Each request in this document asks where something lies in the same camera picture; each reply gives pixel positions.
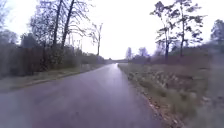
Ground distant trees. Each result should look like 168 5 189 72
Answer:
124 46 151 63

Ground small bare tree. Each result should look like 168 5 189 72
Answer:
89 22 104 57

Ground grey asphalt road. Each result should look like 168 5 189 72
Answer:
0 63 168 128

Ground grass verge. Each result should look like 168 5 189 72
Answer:
118 61 224 128
0 63 104 93

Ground tall sparse tree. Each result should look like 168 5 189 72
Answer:
171 0 204 58
149 0 176 61

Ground group of bare trees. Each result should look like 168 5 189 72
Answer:
28 0 94 51

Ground low bushes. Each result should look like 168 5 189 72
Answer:
129 43 224 68

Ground brown hedge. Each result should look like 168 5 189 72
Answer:
0 43 108 78

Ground dark tree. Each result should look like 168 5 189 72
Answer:
209 19 224 46

